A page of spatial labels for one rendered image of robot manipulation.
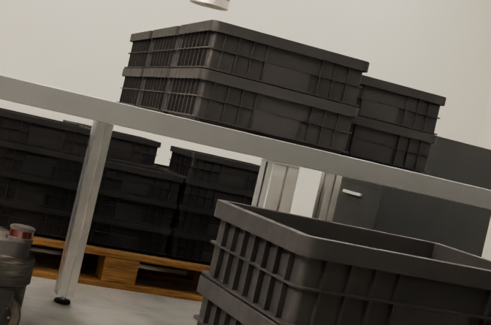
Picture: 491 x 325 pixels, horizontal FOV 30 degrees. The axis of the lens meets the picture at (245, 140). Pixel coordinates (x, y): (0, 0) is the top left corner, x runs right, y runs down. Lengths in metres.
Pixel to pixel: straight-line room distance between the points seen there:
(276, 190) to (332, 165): 0.12
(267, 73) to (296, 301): 1.06
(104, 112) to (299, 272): 0.65
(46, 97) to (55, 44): 4.03
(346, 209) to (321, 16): 2.25
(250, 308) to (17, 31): 4.54
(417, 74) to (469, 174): 2.43
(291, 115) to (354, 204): 2.12
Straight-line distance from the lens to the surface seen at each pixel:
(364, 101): 2.50
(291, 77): 2.09
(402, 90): 2.55
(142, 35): 2.71
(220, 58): 2.04
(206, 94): 2.03
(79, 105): 1.62
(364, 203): 4.12
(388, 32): 6.48
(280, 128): 2.09
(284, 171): 1.82
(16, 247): 2.55
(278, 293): 1.12
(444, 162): 4.18
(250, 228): 1.19
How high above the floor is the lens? 0.68
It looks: level
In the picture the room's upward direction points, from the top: 13 degrees clockwise
